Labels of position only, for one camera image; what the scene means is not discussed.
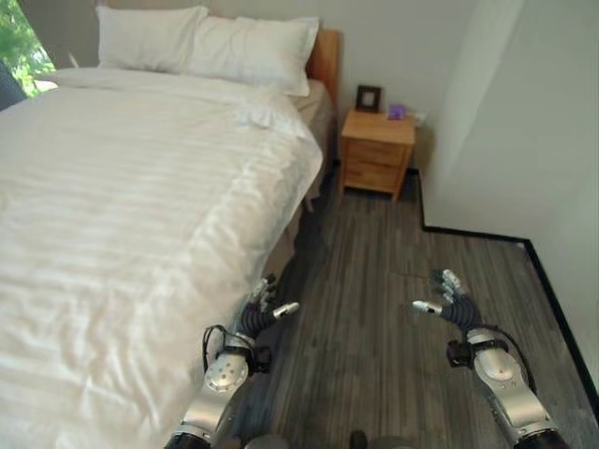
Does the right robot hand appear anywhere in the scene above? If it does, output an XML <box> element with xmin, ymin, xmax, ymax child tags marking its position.
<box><xmin>411</xmin><ymin>268</ymin><xmax>484</xmax><ymax>336</ymax></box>

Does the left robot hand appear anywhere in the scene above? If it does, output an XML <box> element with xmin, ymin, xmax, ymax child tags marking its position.
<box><xmin>238</xmin><ymin>272</ymin><xmax>300</xmax><ymax>337</ymax></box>

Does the white striped duvet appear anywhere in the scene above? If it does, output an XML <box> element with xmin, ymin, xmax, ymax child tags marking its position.
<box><xmin>0</xmin><ymin>67</ymin><xmax>325</xmax><ymax>449</ymax></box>

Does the wooden nightstand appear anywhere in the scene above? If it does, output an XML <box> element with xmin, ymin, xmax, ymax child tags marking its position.
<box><xmin>340</xmin><ymin>109</ymin><xmax>416</xmax><ymax>203</ymax></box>

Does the beige mattress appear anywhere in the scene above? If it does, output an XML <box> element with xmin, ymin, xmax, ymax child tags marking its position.
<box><xmin>296</xmin><ymin>79</ymin><xmax>334</xmax><ymax>141</ymax></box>

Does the wooden headboard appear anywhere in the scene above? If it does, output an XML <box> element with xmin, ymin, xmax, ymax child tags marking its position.
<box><xmin>304</xmin><ymin>29</ymin><xmax>342</xmax><ymax>107</ymax></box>

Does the white pillow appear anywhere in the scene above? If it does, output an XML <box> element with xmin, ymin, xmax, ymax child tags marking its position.
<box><xmin>95</xmin><ymin>5</ymin><xmax>210</xmax><ymax>74</ymax></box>
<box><xmin>184</xmin><ymin>16</ymin><xmax>321</xmax><ymax>98</ymax></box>

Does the dark blue chair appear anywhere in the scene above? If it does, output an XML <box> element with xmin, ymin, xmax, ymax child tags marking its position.
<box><xmin>0</xmin><ymin>59</ymin><xmax>25</xmax><ymax>112</ymax></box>

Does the window with green foliage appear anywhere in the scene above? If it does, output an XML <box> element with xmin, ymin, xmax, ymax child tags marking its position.
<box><xmin>0</xmin><ymin>0</ymin><xmax>58</xmax><ymax>98</ymax></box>

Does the dark picture frame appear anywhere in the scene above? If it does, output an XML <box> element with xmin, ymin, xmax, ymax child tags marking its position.
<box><xmin>355</xmin><ymin>84</ymin><xmax>384</xmax><ymax>113</ymax></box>

